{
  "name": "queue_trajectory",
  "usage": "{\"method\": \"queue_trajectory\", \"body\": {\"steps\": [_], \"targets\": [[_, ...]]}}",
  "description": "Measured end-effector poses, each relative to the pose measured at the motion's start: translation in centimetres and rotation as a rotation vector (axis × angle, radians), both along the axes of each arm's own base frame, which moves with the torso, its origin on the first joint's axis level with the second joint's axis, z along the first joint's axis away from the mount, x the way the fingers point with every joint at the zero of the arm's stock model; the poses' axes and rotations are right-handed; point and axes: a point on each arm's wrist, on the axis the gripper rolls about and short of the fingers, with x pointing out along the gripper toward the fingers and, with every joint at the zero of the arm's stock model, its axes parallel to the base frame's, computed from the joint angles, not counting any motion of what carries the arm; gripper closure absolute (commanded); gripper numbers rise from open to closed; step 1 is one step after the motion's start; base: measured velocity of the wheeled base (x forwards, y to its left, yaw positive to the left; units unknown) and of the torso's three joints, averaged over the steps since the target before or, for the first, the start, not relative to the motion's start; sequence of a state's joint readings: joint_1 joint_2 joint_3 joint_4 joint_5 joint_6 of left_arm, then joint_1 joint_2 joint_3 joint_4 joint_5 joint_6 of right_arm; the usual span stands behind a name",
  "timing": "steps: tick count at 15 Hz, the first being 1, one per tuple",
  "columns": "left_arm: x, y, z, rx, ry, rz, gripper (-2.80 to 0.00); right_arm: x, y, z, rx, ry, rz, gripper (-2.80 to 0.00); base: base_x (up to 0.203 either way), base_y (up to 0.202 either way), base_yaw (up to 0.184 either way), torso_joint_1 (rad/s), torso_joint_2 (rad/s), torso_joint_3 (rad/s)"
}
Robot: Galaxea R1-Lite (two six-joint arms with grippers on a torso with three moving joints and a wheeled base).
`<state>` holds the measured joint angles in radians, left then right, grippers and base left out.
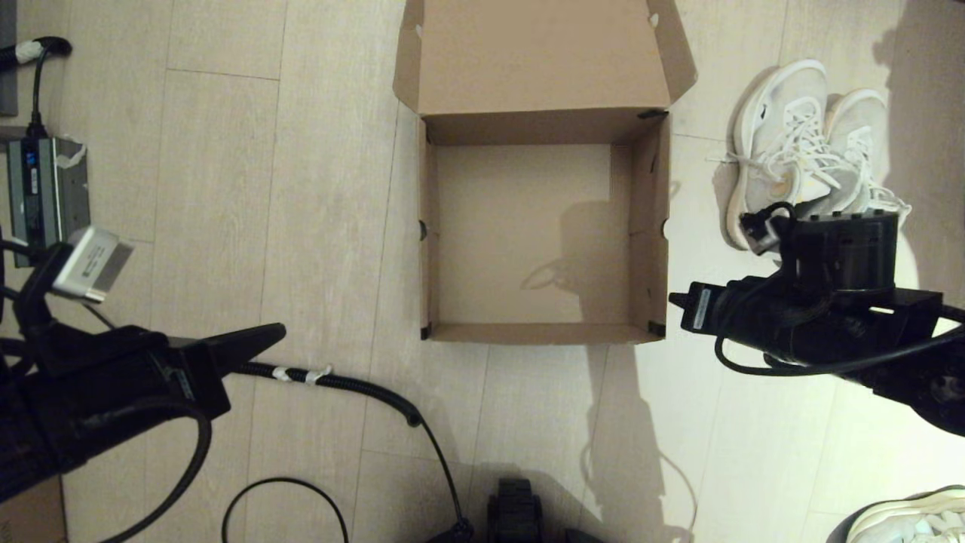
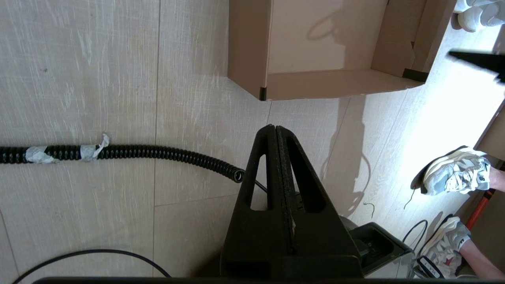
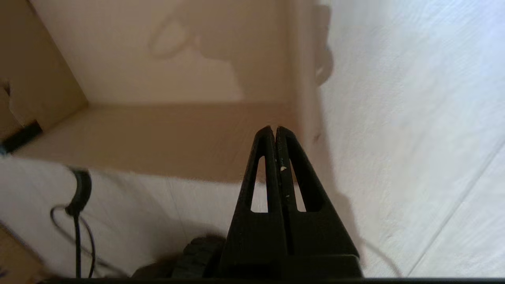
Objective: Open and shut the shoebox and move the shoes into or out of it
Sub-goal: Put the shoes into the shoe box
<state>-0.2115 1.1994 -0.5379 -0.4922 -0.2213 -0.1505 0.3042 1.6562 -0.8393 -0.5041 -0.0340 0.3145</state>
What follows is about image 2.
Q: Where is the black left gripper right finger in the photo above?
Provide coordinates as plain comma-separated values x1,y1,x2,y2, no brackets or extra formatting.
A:
275,125,363,261

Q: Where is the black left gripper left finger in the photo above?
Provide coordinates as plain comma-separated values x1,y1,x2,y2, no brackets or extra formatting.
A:
220,125,296,278

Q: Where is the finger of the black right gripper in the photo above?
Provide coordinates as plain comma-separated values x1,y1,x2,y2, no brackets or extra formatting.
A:
448,51,505,64
449,54,505,84

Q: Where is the white lace-up sneaker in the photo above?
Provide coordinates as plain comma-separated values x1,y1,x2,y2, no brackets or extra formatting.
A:
457,4,505,33
453,0,505,12

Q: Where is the brown cardboard shoe box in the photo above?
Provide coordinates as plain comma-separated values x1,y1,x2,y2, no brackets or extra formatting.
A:
228,0,459,102

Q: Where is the grey black robot base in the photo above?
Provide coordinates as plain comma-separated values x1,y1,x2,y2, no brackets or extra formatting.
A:
296,191,415,279

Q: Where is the brown wooden furniture board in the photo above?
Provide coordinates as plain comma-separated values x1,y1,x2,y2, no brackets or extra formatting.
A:
473,102,505,163

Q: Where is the person's bare lower leg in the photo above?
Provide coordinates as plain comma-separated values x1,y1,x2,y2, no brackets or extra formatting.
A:
458,237,505,280
487,166,505,191

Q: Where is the grey white worn sneaker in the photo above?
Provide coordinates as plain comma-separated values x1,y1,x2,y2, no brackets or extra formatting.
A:
412,216,472,279
410,146,492,197

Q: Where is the orange red rod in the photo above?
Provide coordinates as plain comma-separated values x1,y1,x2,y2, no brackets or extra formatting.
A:
465,189,496,230

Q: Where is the white tape wrap with tail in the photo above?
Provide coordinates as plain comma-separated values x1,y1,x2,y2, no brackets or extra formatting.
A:
80,133,110,163

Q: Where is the flat white tape wrap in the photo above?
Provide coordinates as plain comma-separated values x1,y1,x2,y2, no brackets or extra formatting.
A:
24,146,60,164

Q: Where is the black coiled cable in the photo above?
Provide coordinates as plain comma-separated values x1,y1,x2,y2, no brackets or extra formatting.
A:
0,144,269,194

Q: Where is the thin black floor cable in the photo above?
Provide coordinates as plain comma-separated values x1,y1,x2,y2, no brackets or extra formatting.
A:
14,248,171,279

